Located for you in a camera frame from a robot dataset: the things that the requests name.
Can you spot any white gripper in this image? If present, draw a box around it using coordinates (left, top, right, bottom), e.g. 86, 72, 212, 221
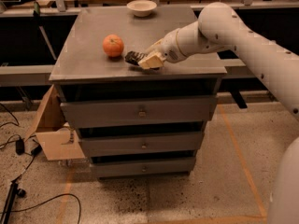
138, 29, 187, 70

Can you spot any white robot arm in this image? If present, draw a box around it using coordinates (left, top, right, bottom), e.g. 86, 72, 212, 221
138, 2, 299, 224

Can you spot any orange fruit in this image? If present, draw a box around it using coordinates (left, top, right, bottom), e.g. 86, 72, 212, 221
102, 35, 124, 58

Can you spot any white ceramic bowl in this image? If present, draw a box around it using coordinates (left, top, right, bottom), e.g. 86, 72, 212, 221
127, 0, 157, 18

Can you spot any top grey drawer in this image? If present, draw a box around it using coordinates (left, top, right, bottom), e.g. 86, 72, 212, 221
61, 96, 217, 128

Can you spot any grey drawer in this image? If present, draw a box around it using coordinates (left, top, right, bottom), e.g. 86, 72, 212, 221
79, 132, 204, 157
90, 157, 195, 178
61, 96, 217, 128

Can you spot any grey drawer cabinet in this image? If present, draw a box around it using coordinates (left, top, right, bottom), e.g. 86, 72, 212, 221
50, 7, 224, 165

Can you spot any middle grey drawer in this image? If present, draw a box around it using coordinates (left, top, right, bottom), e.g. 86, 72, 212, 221
79, 132, 204, 157

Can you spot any bottom grey drawer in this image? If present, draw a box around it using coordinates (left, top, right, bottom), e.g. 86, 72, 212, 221
90, 157, 195, 178

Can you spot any cardboard box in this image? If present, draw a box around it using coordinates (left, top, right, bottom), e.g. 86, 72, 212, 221
24, 86, 85, 161

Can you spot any black power adapter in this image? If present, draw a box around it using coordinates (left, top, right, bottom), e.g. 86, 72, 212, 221
15, 138, 24, 155

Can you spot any black stand base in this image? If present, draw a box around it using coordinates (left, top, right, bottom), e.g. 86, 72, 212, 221
0, 181, 26, 224

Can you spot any grey metal rail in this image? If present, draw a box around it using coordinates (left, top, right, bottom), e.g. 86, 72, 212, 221
0, 59, 254, 87

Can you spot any black floor cable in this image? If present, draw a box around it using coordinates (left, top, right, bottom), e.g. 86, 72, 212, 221
0, 103, 82, 224

